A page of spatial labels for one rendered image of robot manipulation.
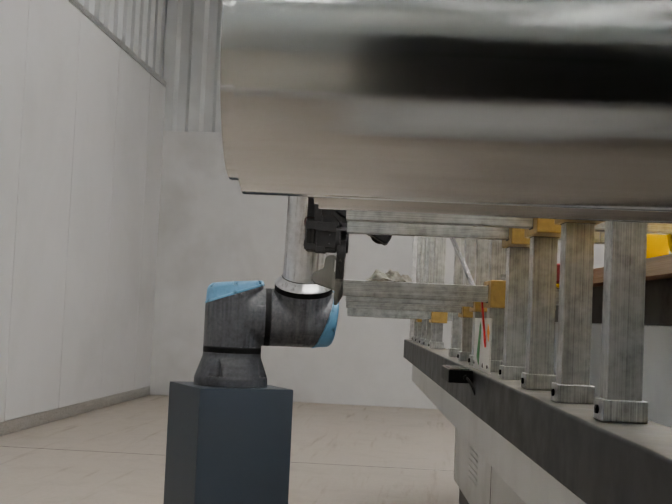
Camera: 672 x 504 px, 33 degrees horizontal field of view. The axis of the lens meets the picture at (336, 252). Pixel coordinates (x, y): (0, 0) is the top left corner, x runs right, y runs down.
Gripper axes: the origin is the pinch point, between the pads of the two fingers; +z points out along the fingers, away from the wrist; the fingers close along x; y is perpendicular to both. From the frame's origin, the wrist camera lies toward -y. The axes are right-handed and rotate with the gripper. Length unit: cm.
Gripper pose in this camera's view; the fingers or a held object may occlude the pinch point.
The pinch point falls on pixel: (339, 298)
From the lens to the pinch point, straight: 212.3
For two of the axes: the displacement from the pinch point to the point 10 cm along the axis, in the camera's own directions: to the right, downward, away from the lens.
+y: -10.0, -0.7, 0.3
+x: -0.2, -0.5, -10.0
